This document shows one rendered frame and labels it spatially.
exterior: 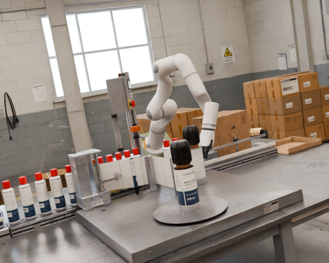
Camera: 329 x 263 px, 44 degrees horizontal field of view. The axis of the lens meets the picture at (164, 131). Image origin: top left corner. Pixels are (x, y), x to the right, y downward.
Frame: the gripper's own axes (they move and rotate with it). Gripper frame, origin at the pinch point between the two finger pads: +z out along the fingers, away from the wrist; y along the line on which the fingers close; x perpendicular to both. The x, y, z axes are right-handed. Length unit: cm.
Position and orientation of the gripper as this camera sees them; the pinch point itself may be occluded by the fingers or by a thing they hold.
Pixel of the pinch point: (204, 155)
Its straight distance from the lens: 244.5
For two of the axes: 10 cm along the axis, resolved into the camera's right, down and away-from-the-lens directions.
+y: 4.7, 0.4, -8.8
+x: 8.7, 1.4, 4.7
